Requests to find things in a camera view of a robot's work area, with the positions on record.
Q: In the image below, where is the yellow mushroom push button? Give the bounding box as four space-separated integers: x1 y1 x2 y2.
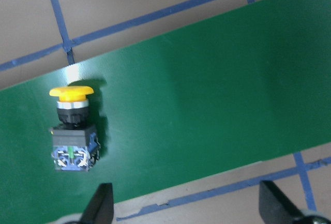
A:
49 86 100 171

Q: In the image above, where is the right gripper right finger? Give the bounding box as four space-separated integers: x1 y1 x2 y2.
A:
259 181 330 224

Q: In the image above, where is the green conveyor belt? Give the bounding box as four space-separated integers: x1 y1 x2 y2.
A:
1 0 330 223

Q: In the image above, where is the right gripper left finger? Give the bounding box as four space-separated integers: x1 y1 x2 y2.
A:
65 183 114 224

